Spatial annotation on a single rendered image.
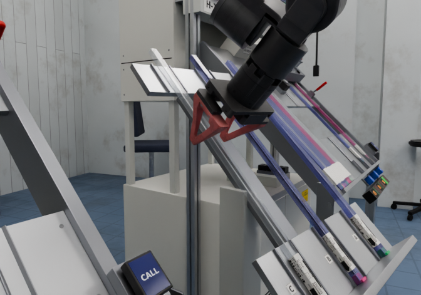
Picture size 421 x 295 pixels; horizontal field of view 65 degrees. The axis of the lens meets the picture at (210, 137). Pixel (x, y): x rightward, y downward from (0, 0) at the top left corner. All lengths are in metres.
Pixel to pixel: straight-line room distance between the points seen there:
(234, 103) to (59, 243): 0.28
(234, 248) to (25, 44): 4.09
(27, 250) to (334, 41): 2.88
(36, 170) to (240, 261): 0.38
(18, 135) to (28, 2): 4.16
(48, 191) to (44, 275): 0.12
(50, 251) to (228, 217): 0.33
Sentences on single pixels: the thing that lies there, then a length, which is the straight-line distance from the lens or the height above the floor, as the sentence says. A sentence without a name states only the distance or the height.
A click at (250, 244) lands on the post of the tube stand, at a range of 0.66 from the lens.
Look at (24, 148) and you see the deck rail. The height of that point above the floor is 0.92.
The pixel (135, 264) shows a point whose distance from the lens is 0.40.
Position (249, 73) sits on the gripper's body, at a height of 1.02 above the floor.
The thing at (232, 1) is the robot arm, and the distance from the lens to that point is 0.45.
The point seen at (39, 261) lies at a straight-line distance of 0.42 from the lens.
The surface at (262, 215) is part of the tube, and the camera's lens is 0.48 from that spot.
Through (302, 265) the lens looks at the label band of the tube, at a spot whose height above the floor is 0.77.
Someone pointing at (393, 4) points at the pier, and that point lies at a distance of 3.68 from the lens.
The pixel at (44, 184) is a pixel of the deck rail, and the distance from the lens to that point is 0.49.
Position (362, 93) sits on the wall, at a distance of 3.78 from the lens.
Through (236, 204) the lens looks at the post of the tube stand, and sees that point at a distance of 0.62.
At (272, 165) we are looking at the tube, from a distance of 0.58.
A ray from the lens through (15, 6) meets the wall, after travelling 4.54.
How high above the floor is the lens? 0.98
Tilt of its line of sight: 5 degrees down
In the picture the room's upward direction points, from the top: straight up
